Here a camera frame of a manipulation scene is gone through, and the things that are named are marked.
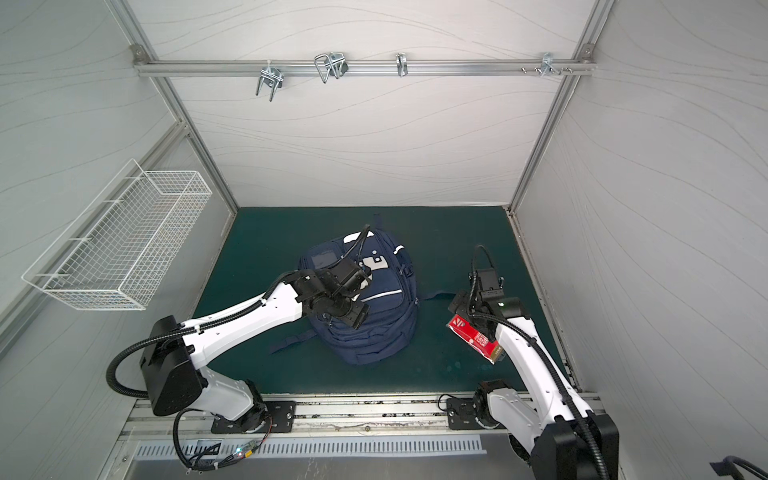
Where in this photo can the white slotted cable duct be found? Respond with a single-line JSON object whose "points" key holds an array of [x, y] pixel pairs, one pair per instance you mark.
{"points": [[325, 447]]}

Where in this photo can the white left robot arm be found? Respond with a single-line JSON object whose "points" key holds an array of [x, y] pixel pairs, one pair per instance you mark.
{"points": [[171, 368]]}

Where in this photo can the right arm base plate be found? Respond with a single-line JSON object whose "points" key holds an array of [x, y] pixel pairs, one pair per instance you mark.
{"points": [[461, 415]]}

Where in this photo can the red box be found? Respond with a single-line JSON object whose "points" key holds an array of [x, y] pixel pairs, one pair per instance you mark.
{"points": [[489, 350]]}

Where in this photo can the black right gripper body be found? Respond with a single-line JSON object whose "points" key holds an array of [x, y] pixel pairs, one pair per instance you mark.
{"points": [[466, 309]]}

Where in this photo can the aluminium top cross rail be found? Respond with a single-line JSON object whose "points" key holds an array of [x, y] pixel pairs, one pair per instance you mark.
{"points": [[357, 68]]}

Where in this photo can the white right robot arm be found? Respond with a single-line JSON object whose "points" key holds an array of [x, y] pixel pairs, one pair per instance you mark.
{"points": [[552, 428]]}

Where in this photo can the navy blue student backpack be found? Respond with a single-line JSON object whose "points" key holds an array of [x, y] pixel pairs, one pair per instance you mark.
{"points": [[393, 300]]}

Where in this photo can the white wire wall basket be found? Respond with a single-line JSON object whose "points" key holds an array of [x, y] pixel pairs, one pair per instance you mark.
{"points": [[114, 255]]}

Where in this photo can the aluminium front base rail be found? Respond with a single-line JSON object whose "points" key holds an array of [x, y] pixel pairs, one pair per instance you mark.
{"points": [[314, 415]]}

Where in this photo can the metal clamp hook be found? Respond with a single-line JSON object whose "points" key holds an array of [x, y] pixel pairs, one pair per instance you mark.
{"points": [[270, 80], [547, 67], [331, 65], [401, 65]]}

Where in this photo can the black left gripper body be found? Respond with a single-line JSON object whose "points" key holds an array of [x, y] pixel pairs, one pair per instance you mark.
{"points": [[348, 310]]}

